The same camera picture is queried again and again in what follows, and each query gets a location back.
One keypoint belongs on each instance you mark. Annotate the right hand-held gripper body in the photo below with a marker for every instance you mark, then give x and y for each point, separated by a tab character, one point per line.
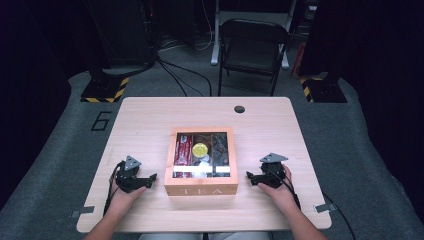
273	175

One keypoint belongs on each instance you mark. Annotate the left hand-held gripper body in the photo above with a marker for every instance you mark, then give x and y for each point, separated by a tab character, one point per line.
128	180

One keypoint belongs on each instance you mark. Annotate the wooden tea box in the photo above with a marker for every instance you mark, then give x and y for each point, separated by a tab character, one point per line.
200	188

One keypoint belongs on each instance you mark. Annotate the yellow coffee capsule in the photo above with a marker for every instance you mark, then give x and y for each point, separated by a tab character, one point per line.
199	150

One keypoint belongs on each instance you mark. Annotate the person's left hand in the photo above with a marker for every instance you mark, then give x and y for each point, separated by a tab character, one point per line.
121	200

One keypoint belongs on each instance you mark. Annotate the person's right hand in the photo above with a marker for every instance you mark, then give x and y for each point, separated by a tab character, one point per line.
283	196

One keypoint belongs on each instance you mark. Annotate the red snack packet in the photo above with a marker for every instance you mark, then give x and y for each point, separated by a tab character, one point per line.
187	150
178	156

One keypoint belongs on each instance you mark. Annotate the pile of dark tea bags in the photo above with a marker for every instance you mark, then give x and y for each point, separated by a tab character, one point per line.
220	151

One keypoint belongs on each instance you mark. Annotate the white coffee capsule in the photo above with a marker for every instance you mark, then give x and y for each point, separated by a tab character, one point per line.
202	162

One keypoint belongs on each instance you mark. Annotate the brown coffee capsule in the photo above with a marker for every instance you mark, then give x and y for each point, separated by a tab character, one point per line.
201	138

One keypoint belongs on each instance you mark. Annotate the black table grommet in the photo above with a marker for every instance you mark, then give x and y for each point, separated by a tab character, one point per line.
239	109

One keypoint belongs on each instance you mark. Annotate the black stand with striped base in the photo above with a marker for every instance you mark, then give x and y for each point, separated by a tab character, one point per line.
105	90
325	91

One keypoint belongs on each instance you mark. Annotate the red object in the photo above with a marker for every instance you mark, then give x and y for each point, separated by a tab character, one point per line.
297	60

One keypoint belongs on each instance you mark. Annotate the black folding chair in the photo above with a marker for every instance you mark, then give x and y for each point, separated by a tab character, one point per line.
250	46

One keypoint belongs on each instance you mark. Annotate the black computer tower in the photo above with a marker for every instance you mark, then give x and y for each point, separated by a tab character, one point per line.
123	33

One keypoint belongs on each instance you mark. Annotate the white desk frame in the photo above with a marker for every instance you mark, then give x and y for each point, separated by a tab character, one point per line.
216	40

